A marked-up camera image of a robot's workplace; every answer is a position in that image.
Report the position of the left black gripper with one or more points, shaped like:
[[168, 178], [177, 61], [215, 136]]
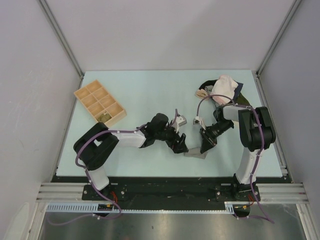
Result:
[[173, 145]]

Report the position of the dark olive garment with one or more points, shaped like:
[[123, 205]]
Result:
[[241, 100]]

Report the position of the beige rolled garment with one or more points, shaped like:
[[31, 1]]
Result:
[[202, 94]]

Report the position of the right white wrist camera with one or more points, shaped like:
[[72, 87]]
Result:
[[198, 122]]

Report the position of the pink white garment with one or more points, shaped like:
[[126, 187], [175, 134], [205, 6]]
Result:
[[223, 89]]

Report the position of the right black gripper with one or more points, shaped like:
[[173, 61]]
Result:
[[208, 141]]

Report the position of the olive rolled garment in tray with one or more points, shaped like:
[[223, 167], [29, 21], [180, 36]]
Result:
[[104, 117]]

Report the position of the white slotted cable duct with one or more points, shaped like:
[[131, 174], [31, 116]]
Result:
[[105, 208]]

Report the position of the navy blue garment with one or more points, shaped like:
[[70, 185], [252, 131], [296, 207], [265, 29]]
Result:
[[239, 87]]

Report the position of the black garment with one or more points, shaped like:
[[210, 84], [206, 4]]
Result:
[[208, 83]]

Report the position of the wooden compartment tray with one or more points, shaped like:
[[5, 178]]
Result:
[[97, 100]]

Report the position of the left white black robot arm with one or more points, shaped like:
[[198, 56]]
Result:
[[97, 144]]

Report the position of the grey underwear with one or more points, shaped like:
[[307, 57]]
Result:
[[195, 153]]

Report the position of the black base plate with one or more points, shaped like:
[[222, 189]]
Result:
[[218, 189]]

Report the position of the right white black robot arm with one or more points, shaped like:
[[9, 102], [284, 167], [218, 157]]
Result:
[[256, 132]]

